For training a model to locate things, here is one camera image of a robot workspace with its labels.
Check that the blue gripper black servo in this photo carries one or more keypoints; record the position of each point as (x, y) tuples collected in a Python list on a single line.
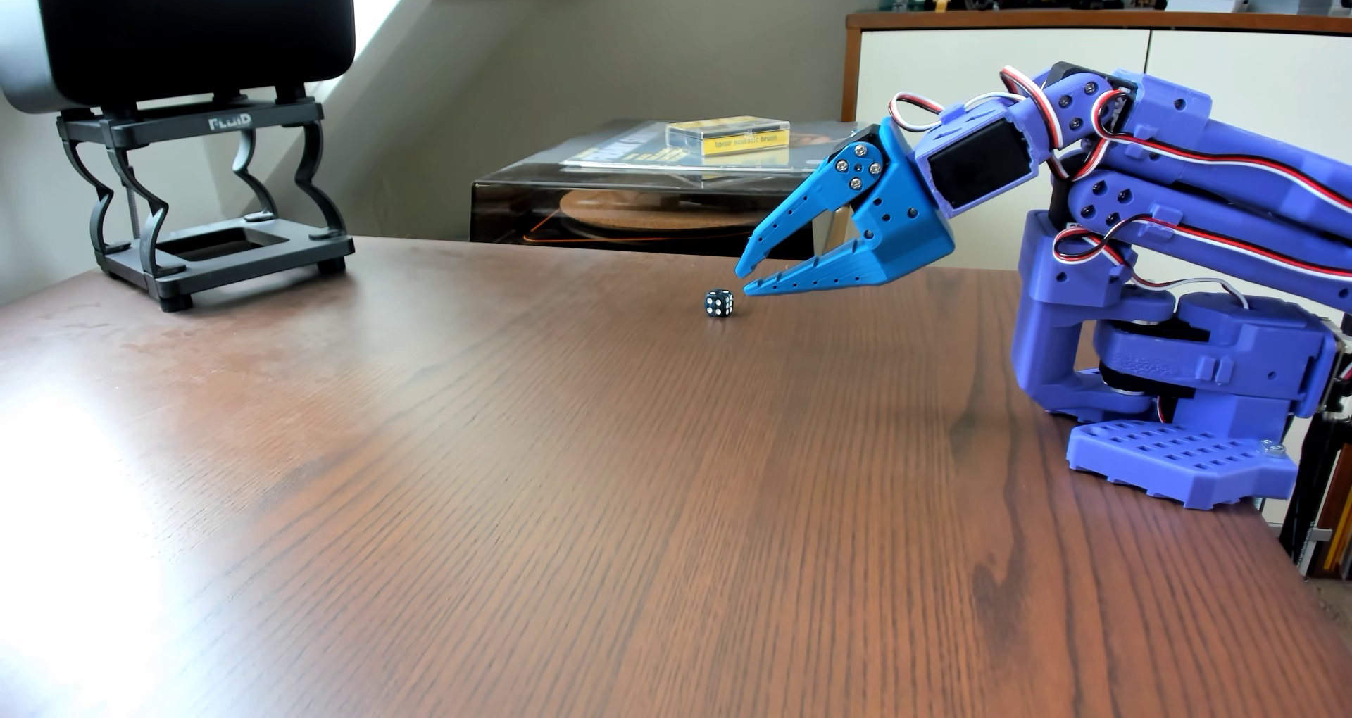
[(893, 219)]

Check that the dark blue white-dotted dice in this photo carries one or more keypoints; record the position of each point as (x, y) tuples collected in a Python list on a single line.
[(719, 303)]

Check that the yellow cassette in clear case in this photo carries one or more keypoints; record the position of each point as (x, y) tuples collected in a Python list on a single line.
[(729, 135)]

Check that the turntable with clear dust cover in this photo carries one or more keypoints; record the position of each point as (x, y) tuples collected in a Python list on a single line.
[(634, 206)]

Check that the white flat box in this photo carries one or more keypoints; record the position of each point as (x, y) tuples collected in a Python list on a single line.
[(1204, 1)]

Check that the grey flat box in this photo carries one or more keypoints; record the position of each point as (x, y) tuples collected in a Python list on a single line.
[(1289, 2)]

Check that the black frames beside table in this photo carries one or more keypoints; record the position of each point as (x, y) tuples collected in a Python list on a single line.
[(1320, 486)]

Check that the black metal speaker stand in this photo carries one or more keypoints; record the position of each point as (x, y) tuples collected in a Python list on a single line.
[(227, 121)]

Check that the black studio speaker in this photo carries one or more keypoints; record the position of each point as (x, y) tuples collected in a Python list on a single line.
[(190, 21)]

